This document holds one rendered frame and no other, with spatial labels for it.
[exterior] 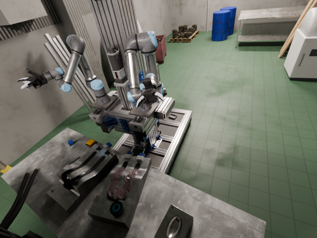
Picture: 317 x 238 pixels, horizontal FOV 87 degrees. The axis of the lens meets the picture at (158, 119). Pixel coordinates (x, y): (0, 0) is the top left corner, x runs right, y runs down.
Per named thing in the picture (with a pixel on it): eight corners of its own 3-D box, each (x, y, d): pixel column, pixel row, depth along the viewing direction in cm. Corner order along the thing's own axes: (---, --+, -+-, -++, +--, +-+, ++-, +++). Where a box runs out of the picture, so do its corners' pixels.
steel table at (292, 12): (302, 48, 454) (318, 9, 397) (234, 48, 521) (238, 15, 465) (298, 40, 498) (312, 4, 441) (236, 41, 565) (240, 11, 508)
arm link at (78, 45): (91, 41, 141) (72, 94, 150) (86, 39, 148) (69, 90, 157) (77, 34, 133) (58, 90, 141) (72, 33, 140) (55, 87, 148)
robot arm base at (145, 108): (140, 102, 167) (138, 93, 161) (154, 104, 161) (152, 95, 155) (133, 111, 157) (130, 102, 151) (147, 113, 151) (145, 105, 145)
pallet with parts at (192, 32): (199, 33, 704) (199, 21, 675) (191, 42, 620) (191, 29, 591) (179, 33, 738) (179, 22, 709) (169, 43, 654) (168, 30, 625)
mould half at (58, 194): (98, 149, 158) (93, 140, 149) (118, 159, 146) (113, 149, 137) (50, 196, 128) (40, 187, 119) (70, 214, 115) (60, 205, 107)
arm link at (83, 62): (92, 93, 173) (67, 38, 139) (87, 89, 183) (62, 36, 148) (103, 89, 179) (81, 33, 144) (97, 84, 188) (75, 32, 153)
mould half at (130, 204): (123, 158, 146) (120, 150, 139) (151, 162, 139) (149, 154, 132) (93, 219, 110) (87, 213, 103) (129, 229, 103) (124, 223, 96)
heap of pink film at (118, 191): (120, 166, 133) (117, 160, 128) (140, 169, 128) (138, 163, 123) (104, 198, 114) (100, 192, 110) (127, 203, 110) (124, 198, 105)
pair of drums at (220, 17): (233, 31, 652) (237, 5, 597) (230, 41, 576) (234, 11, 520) (215, 32, 679) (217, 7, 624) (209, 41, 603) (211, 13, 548)
